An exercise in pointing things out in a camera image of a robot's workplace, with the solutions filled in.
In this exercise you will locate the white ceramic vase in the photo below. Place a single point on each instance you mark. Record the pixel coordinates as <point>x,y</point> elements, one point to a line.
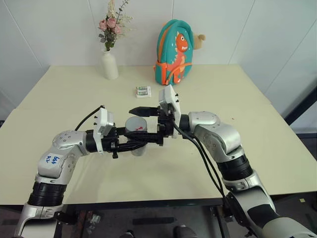
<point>109,67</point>

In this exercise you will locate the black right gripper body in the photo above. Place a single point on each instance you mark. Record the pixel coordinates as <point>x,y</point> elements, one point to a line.
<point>164,126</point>

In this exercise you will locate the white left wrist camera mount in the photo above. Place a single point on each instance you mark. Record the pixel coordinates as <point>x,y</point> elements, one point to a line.
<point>104,121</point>

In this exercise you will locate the beige plush toy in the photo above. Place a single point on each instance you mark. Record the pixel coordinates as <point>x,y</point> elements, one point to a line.
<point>199,39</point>

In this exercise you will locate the dark rounded shape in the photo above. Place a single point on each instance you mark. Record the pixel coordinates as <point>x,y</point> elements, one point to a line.
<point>128,234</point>
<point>185,231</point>

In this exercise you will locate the teal dinosaur backpack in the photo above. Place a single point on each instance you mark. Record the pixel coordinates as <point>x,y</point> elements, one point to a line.
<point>173,49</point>

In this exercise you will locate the small white green box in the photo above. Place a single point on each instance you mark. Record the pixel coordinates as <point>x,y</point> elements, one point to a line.
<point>143,91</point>

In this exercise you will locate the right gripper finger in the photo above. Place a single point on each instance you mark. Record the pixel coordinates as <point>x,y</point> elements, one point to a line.
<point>144,111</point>
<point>153,138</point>

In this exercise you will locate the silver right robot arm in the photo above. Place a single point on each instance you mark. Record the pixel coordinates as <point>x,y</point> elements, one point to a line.
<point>218,134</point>

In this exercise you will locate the translucent plastic jar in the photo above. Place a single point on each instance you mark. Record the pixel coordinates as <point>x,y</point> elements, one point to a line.
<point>138,151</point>

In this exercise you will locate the grey cup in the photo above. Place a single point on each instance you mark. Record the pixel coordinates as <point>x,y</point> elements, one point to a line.
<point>135,124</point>

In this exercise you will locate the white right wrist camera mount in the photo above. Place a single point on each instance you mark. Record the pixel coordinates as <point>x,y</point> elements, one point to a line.
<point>167,96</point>

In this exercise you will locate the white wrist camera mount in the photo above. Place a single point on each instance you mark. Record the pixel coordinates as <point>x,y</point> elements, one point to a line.
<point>167,96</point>
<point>104,121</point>

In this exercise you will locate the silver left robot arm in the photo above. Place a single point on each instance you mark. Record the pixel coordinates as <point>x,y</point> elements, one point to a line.
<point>62,158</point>

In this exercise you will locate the pink flower bouquet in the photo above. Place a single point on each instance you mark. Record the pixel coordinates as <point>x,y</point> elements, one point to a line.
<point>109,24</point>

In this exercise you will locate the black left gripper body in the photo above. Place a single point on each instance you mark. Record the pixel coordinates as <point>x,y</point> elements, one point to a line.
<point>110,143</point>

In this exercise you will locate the black metal table frame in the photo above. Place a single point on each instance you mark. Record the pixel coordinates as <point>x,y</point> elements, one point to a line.
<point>148,203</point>

